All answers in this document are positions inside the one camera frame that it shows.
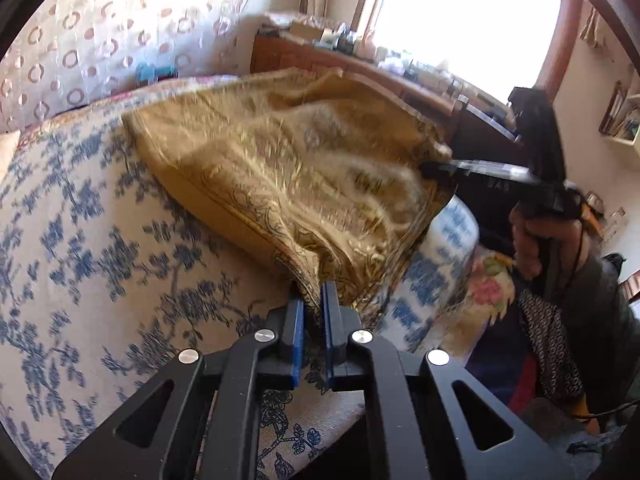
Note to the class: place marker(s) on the white circle-patterned curtain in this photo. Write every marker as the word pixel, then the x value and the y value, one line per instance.
pixel 100 20

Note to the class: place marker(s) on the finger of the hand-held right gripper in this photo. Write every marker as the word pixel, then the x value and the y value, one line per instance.
pixel 475 169

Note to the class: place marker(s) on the white pillow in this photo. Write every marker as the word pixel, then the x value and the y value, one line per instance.
pixel 7 146

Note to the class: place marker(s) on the blue packet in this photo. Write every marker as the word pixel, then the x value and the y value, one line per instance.
pixel 152 72

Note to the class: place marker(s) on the gold paisley shirt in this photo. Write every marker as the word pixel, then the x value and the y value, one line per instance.
pixel 280 170

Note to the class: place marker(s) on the wall shelf with books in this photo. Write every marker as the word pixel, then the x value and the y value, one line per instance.
pixel 622 117

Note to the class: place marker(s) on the cardboard box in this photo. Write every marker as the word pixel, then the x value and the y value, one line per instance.
pixel 304 30

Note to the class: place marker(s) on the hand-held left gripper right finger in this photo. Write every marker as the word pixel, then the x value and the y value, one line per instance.
pixel 328 336

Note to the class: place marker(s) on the window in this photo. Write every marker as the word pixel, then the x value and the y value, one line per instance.
pixel 465 20

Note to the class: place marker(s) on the person's dark patterned clothing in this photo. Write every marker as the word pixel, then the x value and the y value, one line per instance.
pixel 550 350

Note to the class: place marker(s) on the blue floral bed cover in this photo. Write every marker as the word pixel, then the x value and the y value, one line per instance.
pixel 100 260

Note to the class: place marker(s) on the wooden cabinet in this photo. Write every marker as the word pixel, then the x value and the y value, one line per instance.
pixel 280 57

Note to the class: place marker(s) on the person's right hand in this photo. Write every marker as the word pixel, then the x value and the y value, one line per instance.
pixel 525 242

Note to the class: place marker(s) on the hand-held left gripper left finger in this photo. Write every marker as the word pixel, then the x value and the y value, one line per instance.
pixel 298 341

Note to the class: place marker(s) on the person's right forearm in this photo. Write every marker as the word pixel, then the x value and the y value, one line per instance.
pixel 600 310

